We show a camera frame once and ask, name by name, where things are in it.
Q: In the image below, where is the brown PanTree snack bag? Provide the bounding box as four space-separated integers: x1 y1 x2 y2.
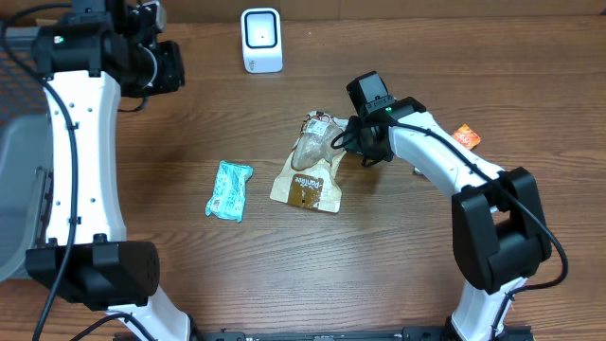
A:
270 111 348 213

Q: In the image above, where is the orange snack packet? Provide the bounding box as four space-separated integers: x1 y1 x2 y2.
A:
452 124 481 151

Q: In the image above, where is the teal tissue packet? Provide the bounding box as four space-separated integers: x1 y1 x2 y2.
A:
205 160 254 223

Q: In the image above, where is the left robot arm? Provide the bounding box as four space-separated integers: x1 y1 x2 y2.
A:
26 1 197 340

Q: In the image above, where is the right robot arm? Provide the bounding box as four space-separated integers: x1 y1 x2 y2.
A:
332 71 552 340

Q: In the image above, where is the white barcode scanner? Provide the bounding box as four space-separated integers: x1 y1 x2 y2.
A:
241 8 283 74

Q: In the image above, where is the grey plastic shopping basket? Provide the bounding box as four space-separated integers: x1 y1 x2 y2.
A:
1 51 52 280

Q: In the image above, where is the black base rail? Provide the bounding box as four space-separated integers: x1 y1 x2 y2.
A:
198 324 535 341

